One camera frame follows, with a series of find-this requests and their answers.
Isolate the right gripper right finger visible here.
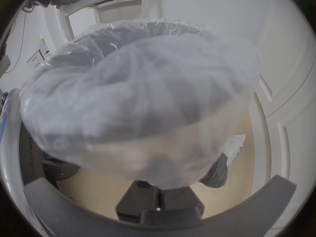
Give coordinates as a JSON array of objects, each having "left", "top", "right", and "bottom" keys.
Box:
[{"left": 159, "top": 185, "right": 205, "bottom": 218}]

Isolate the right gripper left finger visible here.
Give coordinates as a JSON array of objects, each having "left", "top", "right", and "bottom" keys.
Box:
[{"left": 116, "top": 180, "right": 159, "bottom": 221}]

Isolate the clear plastic bag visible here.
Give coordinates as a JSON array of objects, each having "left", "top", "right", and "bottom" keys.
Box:
[{"left": 20, "top": 17, "right": 261, "bottom": 190}]

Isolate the black plastic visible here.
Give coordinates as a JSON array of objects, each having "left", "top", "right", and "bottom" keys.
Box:
[{"left": 200, "top": 152, "right": 229, "bottom": 189}]

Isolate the white chest of drawers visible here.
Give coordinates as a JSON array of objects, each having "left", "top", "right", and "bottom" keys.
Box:
[{"left": 27, "top": 42, "right": 51, "bottom": 70}]

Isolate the white printed wrapper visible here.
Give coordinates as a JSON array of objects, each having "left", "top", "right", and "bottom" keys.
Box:
[{"left": 222, "top": 133, "right": 247, "bottom": 166}]

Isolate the white wardrobe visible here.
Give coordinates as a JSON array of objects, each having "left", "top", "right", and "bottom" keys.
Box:
[{"left": 247, "top": 0, "right": 316, "bottom": 207}]

